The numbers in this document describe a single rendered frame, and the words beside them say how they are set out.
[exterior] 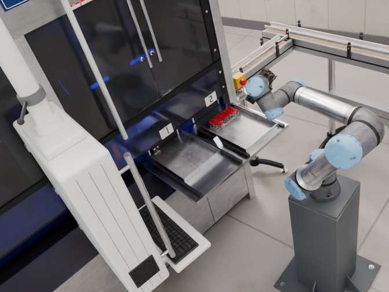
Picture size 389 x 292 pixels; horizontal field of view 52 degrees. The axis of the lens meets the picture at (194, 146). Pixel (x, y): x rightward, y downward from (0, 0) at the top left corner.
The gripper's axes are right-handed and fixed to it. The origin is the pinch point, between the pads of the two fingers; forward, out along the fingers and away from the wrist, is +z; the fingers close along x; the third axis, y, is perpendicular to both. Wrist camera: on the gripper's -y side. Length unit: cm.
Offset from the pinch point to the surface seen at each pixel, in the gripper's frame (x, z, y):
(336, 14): 2, 278, 50
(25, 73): 55, -95, -19
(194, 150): 14, 5, -53
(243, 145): -6.7, 9.2, -36.4
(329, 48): -15, 87, 25
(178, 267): -15, -51, -79
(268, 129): -12.7, 21.1, -24.7
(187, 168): 11, -7, -59
